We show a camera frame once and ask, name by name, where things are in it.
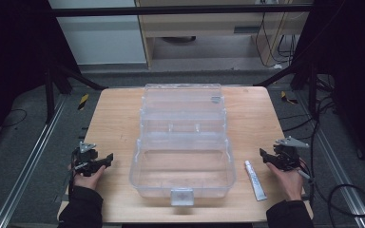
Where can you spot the white ointment tube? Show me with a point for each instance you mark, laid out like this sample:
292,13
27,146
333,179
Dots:
255,181

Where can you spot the clear plastic storage box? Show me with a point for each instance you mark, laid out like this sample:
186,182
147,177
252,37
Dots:
183,152

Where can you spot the light wooden desk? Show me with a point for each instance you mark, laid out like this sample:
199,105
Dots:
221,25

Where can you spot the yellow tool on floor left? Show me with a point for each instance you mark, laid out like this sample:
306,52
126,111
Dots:
83,102

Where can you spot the black horizontal bar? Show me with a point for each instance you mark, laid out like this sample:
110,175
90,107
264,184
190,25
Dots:
171,10

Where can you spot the dark curtain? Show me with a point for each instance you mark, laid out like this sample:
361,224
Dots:
12,57
351,63

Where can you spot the yellow tool on floor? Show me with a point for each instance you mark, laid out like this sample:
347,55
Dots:
83,102
287,98

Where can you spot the person's left hand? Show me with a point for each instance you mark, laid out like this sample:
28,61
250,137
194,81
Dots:
90,180

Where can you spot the yellow tool on floor right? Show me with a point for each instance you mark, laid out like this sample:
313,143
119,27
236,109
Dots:
287,98

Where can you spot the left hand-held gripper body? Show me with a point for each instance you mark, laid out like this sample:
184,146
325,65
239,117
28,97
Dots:
87,156

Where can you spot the white cabinet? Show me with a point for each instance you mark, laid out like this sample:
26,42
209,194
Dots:
98,38

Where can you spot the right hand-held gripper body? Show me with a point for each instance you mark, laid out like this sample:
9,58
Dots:
286,155

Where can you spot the black metal stand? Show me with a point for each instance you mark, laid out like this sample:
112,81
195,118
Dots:
49,95
312,91

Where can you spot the aluminium floor rail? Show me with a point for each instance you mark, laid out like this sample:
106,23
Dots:
28,161
339,171

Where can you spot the person's right hand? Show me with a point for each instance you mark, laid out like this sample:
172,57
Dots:
286,183

